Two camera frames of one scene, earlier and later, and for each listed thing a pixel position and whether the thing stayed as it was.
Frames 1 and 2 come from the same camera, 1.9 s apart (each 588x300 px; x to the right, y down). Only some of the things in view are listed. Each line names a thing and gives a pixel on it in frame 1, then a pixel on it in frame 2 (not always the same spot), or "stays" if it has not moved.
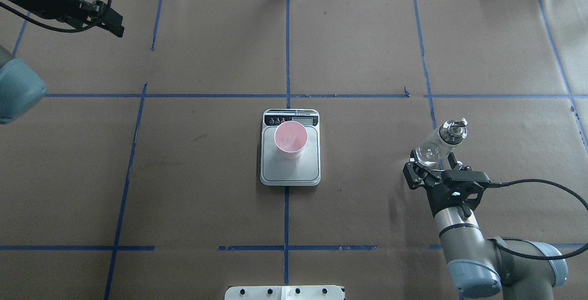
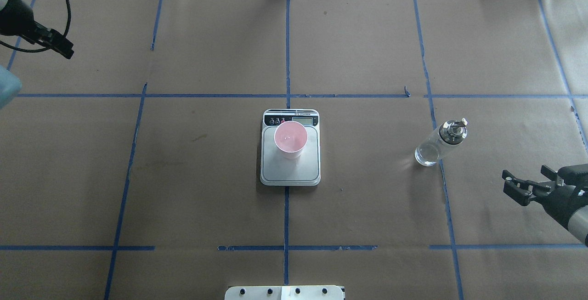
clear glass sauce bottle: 438,144 stays
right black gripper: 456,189 to 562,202
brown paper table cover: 140,178 stays
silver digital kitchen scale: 276,170 stays
